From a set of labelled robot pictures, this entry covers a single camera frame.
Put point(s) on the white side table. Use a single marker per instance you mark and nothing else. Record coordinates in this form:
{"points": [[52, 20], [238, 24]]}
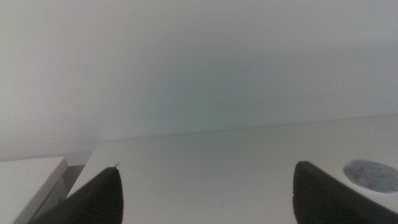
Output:
{"points": [[25, 183]]}

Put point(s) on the round grey cup mat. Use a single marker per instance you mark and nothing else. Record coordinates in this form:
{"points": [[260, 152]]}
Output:
{"points": [[371, 175]]}

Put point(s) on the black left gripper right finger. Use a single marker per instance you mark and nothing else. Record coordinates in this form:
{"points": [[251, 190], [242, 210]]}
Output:
{"points": [[320, 202]]}

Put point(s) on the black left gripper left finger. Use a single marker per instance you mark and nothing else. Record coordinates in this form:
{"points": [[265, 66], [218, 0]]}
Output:
{"points": [[99, 202]]}

